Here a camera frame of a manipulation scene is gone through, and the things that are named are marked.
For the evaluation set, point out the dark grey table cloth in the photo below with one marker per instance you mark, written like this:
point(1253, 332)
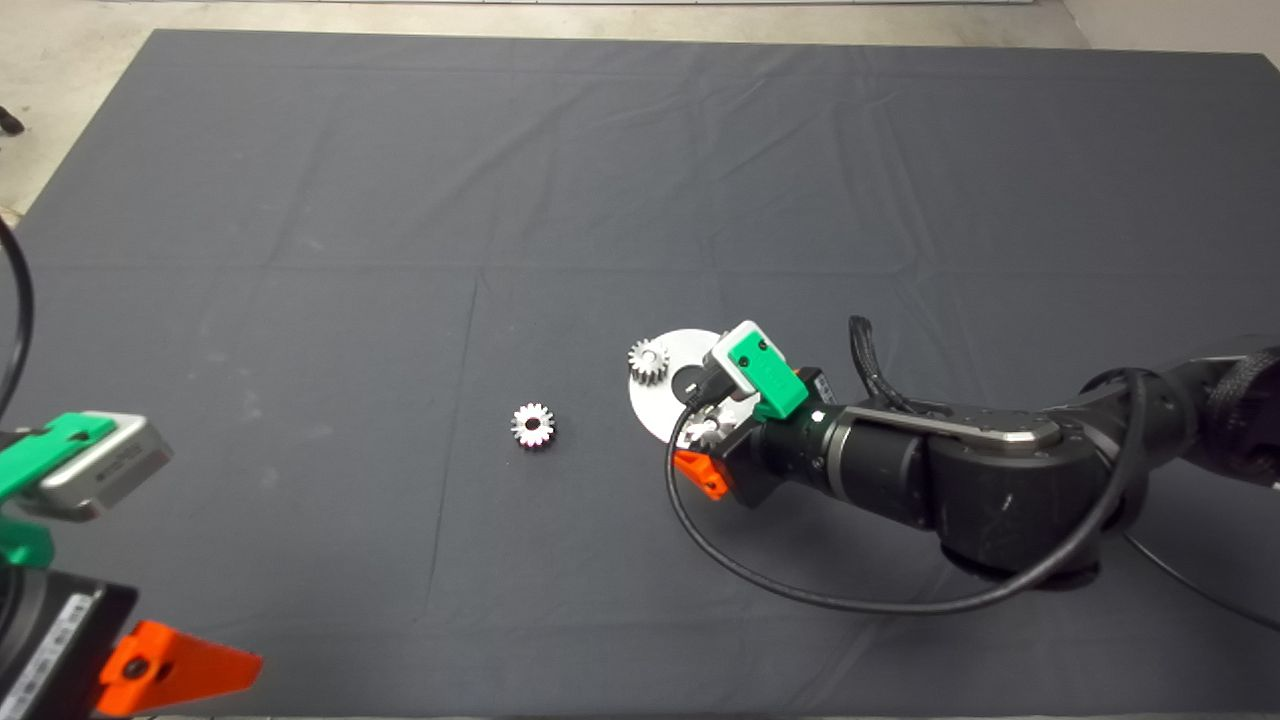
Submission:
point(400, 250)

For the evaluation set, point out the left green camera mount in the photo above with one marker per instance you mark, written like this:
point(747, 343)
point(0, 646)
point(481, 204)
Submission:
point(35, 460)

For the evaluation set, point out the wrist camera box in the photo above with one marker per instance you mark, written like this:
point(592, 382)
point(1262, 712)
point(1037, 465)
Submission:
point(722, 362)
point(120, 468)

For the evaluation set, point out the round metal plate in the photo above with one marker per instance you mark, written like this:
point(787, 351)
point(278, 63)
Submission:
point(655, 405)

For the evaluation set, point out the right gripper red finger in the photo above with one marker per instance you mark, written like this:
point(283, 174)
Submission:
point(703, 472)

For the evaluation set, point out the small steel gear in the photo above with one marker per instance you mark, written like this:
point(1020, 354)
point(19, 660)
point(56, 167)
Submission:
point(650, 366)
point(533, 413)

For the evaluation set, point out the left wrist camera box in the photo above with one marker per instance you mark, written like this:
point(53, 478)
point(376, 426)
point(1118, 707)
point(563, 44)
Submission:
point(120, 468)

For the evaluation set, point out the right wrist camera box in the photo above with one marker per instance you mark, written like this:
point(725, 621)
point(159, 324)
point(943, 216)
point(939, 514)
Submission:
point(722, 362)

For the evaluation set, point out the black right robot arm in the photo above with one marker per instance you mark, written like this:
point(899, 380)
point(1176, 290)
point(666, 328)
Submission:
point(1000, 480)

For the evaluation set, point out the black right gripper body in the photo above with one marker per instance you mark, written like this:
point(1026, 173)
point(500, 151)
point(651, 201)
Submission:
point(770, 460)

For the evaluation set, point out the right green camera mount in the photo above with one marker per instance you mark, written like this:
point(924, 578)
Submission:
point(765, 370)

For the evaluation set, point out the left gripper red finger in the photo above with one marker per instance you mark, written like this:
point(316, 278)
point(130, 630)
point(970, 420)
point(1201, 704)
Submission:
point(175, 668)

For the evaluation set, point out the small black object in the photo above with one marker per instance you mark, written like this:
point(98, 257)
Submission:
point(8, 122)

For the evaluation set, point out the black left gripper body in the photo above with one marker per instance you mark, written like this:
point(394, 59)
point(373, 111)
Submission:
point(40, 650)

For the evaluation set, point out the large steel bevel gear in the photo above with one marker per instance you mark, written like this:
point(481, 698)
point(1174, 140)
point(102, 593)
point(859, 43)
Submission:
point(707, 432)

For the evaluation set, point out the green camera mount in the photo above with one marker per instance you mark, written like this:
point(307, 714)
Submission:
point(765, 370)
point(35, 460)

